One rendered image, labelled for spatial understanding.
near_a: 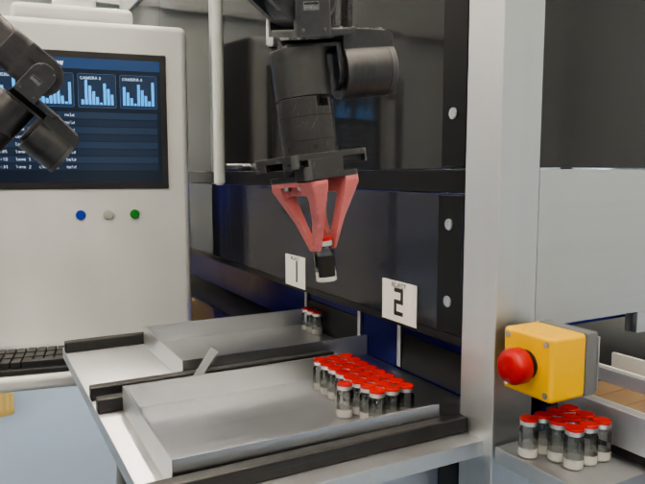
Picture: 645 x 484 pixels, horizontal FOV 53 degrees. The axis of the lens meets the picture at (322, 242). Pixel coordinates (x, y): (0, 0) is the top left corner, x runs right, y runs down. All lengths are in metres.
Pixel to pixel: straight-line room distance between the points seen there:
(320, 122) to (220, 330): 0.76
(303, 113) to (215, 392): 0.49
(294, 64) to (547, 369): 0.41
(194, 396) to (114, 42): 0.92
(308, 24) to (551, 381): 0.44
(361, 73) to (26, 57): 0.52
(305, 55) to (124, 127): 0.98
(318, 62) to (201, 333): 0.78
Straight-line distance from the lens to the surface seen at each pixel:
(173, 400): 0.96
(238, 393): 0.98
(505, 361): 0.74
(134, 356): 1.21
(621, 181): 0.93
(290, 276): 1.25
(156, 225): 1.59
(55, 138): 1.02
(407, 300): 0.92
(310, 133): 0.64
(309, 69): 0.64
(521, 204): 0.80
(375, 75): 0.68
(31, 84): 1.00
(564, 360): 0.75
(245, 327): 1.35
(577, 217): 0.87
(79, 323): 1.63
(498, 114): 0.78
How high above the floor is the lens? 1.20
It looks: 6 degrees down
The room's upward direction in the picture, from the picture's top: straight up
